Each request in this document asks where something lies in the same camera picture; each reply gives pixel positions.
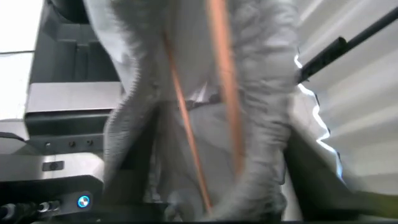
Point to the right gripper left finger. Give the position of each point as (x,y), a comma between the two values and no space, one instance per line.
(140,161)

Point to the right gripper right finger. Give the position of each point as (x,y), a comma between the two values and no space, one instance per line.
(311,180)

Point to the pale grey shorts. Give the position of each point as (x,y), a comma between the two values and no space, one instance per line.
(264,93)

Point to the pink clothes hanger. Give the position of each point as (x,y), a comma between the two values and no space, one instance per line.
(225,77)

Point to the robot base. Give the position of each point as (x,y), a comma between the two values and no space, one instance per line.
(62,99)

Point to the black clothes rack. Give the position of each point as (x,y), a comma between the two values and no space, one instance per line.
(326,56)

